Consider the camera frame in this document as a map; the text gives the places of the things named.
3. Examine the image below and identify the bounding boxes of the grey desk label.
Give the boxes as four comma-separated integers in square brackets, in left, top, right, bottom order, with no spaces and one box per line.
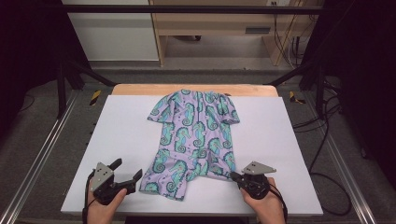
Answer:
[245,27,272,35]

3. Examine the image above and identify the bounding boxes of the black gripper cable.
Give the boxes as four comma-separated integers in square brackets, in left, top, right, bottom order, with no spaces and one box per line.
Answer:
[269,183,290,224]
[81,172,96,224]

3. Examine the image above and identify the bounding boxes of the person's right hand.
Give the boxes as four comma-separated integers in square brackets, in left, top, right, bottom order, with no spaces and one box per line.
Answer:
[241,176,286,224]

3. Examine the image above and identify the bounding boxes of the aluminium floor rail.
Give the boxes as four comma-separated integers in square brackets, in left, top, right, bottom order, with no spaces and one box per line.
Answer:
[303,92,378,224]
[0,92,79,224]

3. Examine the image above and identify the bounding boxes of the beige wooden desk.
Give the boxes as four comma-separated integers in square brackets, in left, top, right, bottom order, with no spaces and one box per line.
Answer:
[148,0,325,67]

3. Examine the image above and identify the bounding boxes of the purple seahorse print romper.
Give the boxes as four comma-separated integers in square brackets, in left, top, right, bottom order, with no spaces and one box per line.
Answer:
[138,89,241,202]

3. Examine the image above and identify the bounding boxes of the black floor cables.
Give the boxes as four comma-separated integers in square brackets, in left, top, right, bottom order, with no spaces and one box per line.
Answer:
[292,77,353,217]

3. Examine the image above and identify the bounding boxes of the black metal stand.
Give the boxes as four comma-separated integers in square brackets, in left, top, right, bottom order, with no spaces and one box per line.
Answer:
[266,59,327,119]
[56,58,117,119]

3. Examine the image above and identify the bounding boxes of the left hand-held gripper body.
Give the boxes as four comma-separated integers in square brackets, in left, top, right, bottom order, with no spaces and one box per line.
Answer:
[90,161,138,206]

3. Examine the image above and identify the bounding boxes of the white cabinet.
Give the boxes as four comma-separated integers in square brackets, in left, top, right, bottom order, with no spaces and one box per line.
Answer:
[61,0,160,62]

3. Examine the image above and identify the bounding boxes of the black curtain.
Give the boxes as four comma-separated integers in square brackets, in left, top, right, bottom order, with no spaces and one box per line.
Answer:
[0,0,92,138]
[306,0,396,189]

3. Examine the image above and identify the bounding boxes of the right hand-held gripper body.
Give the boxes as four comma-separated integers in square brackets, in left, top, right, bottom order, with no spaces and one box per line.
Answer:
[236,161,277,201]

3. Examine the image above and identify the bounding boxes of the bundle of desk cables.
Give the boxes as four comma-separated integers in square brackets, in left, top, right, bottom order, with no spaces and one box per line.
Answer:
[273,6,316,69]

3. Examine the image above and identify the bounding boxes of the person's left hand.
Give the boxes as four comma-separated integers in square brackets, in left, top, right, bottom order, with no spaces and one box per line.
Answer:
[87,186,128,224]

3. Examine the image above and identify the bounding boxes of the black frame bar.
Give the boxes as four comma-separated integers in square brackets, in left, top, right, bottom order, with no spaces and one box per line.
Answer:
[40,4,325,15]

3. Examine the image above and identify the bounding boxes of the yellow black floor tape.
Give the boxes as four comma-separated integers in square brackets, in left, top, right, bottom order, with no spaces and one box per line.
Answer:
[289,91,306,105]
[89,90,103,106]

